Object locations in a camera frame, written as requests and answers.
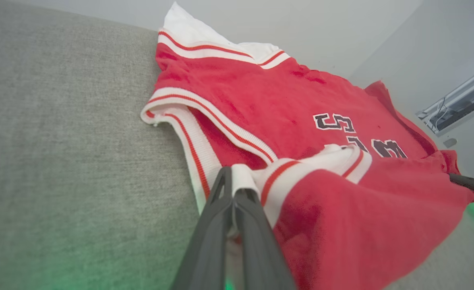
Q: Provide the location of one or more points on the grey fabric sofa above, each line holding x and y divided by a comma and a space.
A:
59, 141

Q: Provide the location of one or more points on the small grey wall plate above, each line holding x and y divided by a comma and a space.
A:
450, 142

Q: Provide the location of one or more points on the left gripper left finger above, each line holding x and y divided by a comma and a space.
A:
208, 241

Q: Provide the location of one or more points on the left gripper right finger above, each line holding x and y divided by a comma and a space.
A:
261, 249

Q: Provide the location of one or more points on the red and white jersey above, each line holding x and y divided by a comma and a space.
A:
341, 221

